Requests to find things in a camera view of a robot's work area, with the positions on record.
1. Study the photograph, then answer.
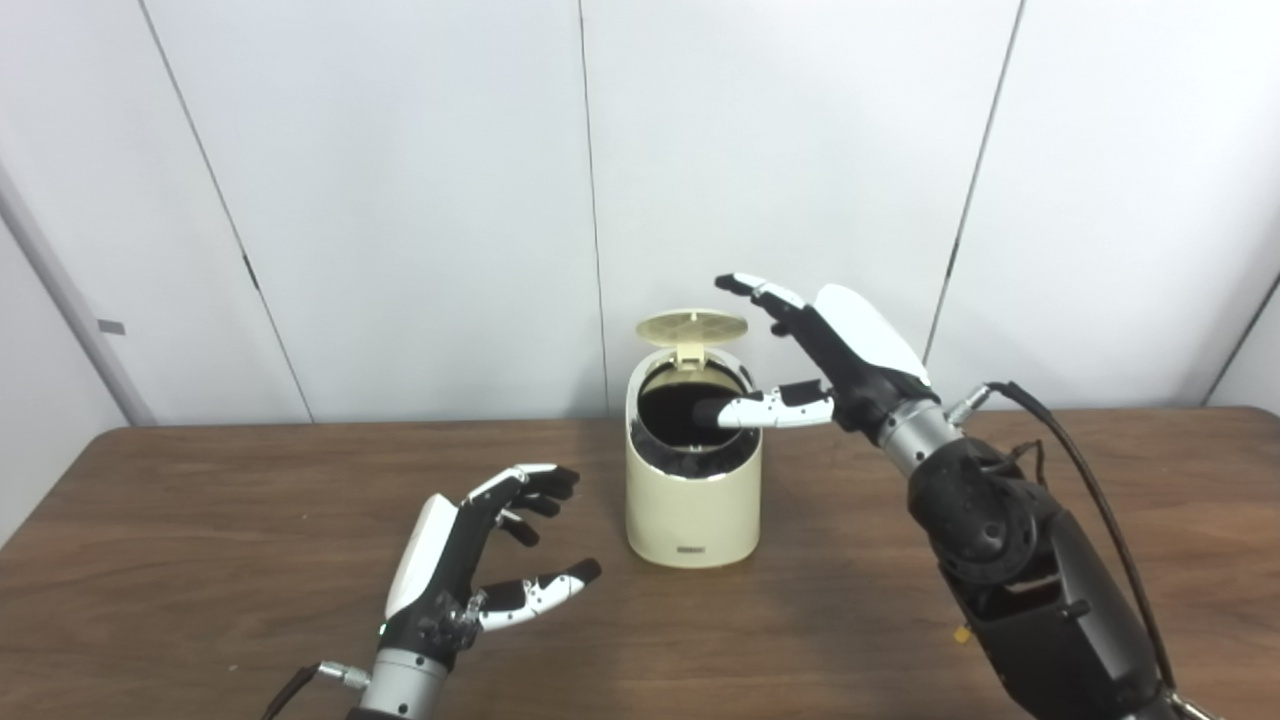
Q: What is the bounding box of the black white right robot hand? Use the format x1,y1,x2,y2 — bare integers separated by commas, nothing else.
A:
692,272,941,446

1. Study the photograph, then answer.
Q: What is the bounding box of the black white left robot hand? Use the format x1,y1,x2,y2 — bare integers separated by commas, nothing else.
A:
378,463,603,671

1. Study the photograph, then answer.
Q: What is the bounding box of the round cream bin lid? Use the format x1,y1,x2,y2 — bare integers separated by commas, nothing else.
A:
637,310,749,369

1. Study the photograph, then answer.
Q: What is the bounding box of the grey wall post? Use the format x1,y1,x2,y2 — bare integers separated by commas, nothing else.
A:
0,165,156,428

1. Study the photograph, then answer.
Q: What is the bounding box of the cream-colored bin body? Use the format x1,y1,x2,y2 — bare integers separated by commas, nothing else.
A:
625,345,763,570

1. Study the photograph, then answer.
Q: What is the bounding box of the black bin liner bag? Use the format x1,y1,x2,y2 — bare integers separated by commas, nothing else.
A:
632,365,756,479

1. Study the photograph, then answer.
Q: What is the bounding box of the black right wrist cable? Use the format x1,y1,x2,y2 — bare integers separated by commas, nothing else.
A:
945,381,1216,720

